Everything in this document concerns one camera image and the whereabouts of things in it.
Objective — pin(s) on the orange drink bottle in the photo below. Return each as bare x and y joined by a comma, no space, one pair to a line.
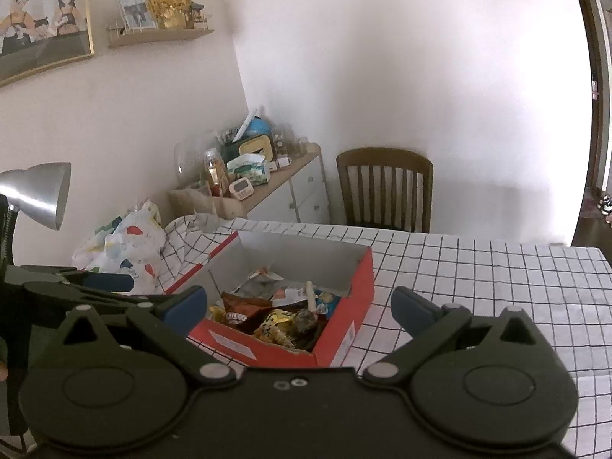
216,172

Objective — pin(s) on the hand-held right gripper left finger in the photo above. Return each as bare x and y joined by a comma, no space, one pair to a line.
189,306

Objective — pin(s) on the brown-red snack bag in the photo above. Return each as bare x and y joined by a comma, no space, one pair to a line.
244,306

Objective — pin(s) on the red and white snack packet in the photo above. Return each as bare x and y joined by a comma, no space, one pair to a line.
265,276

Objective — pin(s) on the blue snack packet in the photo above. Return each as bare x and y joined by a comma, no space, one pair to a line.
330,303

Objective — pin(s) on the row of shoes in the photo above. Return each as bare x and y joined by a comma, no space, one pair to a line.
606,205

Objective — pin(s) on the brown door frame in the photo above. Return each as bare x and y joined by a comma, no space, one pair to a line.
595,81

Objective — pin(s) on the red cardboard box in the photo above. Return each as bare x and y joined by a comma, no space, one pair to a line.
354,306

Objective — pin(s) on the white colourful print bag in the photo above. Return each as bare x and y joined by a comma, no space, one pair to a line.
129,244

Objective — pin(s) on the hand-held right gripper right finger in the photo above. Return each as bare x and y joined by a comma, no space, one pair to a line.
411,308

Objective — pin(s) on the yellow tissue box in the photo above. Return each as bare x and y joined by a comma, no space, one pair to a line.
256,148

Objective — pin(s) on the brown paper bag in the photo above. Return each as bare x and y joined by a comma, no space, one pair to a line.
191,203

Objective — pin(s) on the silver desk lamp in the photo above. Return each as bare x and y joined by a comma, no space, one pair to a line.
38,191

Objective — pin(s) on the green and white tissue pack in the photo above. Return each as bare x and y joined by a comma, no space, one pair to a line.
248,169

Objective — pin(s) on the framed wall poster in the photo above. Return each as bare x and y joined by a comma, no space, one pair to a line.
43,19

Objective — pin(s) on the white paper tube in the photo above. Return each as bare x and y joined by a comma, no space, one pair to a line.
248,123

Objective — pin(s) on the small pavilion ornament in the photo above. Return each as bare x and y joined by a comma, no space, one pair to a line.
199,13

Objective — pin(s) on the small white mug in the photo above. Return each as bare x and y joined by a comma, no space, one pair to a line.
284,161

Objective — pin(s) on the pink kitchen timer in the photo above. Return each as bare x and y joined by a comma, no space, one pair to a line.
240,189

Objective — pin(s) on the dark candy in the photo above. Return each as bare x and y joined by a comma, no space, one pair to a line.
303,322

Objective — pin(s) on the clear glass dome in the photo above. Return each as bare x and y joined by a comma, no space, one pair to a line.
189,162

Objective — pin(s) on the wooden wall shelf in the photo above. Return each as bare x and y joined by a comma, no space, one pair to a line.
158,38

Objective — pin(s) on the small photo card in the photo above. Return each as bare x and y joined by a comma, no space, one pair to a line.
137,14

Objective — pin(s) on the pale orange snack stick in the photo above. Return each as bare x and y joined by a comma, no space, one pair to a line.
311,296

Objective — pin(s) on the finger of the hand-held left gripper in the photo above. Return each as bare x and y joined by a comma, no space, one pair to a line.
71,296
110,282

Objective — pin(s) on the yellow candy packet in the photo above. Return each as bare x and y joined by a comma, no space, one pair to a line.
217,314

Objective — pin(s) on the white sideboard with wooden top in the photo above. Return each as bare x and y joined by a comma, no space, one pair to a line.
296,196

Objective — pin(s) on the wooden slat-back chair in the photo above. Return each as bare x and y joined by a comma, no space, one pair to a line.
382,186

